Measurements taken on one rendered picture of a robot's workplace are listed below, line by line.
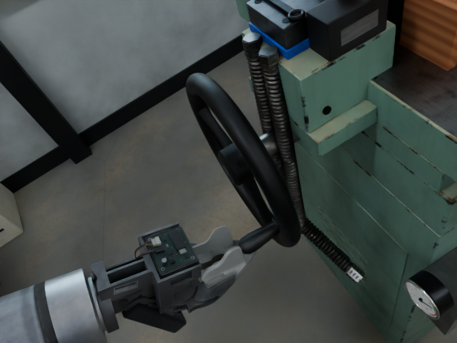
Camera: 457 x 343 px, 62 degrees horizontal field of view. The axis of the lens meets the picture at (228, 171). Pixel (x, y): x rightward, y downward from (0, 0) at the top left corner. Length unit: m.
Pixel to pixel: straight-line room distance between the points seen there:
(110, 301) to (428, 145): 0.40
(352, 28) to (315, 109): 0.10
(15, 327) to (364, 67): 0.47
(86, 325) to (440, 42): 0.50
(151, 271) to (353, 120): 0.31
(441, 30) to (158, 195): 1.35
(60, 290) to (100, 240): 1.24
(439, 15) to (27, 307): 0.54
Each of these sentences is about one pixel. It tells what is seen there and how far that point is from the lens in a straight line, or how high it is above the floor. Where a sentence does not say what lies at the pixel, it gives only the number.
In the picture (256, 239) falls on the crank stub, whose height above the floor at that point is 0.80.
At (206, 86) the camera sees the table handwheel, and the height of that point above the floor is 0.95.
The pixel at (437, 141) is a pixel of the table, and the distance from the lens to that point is 0.48.
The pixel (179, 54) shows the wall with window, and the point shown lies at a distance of 2.03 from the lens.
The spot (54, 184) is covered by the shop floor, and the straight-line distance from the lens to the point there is 2.04.
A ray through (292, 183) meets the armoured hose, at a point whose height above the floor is 0.75.
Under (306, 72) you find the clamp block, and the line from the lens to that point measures 0.45.
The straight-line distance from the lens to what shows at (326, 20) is 0.44.
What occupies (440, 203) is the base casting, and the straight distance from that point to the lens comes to 0.56.
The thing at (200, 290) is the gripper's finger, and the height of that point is 0.80.
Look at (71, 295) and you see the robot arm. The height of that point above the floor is 0.90.
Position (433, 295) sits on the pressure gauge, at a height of 0.69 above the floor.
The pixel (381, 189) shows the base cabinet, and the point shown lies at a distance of 0.66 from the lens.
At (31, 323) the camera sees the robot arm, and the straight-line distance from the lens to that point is 0.45.
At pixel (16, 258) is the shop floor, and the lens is 1.91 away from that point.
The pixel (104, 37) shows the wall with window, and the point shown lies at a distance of 1.87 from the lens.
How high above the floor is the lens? 1.25
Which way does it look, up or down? 50 degrees down
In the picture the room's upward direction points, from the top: 23 degrees counter-clockwise
